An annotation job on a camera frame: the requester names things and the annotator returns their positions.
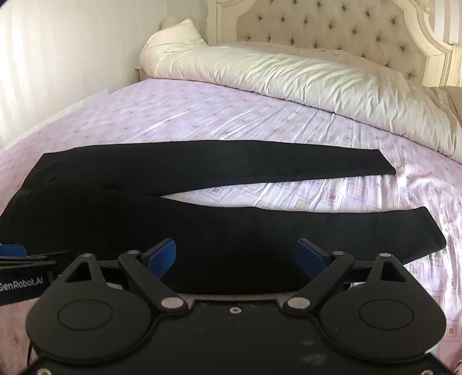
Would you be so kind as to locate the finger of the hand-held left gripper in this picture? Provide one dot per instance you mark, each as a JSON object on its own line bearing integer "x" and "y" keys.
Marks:
{"x": 14, "y": 250}

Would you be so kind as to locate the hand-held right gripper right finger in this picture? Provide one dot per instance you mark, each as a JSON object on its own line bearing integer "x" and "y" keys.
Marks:
{"x": 306, "y": 256}

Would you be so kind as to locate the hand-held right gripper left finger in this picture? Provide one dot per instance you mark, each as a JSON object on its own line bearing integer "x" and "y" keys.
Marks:
{"x": 166, "y": 256}

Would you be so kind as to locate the black pants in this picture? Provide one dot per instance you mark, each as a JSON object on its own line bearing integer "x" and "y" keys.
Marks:
{"x": 223, "y": 230}

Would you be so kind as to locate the purple patterned bed sheet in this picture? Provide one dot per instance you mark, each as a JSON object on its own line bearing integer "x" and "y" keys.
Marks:
{"x": 202, "y": 111}

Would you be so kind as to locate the white duvet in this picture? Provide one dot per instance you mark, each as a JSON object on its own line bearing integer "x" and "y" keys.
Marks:
{"x": 288, "y": 77}

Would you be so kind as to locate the cream pillow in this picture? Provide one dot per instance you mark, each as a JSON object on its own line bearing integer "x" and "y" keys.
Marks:
{"x": 186, "y": 32}

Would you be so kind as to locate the cream tufted bed headboard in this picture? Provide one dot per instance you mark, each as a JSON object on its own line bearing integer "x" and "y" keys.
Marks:
{"x": 325, "y": 27}

